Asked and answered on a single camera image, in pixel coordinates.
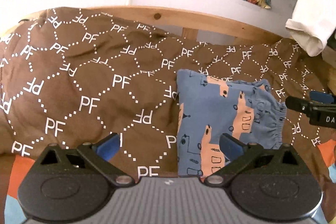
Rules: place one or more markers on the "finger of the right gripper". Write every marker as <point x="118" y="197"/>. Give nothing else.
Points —
<point x="322" y="97"/>
<point x="319" y="114"/>

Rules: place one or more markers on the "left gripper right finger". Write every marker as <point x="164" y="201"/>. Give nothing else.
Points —
<point x="241" y="157"/>

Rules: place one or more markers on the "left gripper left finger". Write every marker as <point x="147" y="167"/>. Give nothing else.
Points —
<point x="96" y="157"/>

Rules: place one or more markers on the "blue patterned kids pants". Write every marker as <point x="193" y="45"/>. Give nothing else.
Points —
<point x="209" y="107"/>

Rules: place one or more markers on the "brown PF patterned duvet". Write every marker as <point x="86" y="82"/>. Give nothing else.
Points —
<point x="148" y="146"/>

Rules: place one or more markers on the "wooden bed frame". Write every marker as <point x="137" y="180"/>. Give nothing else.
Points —
<point x="199" y="21"/>

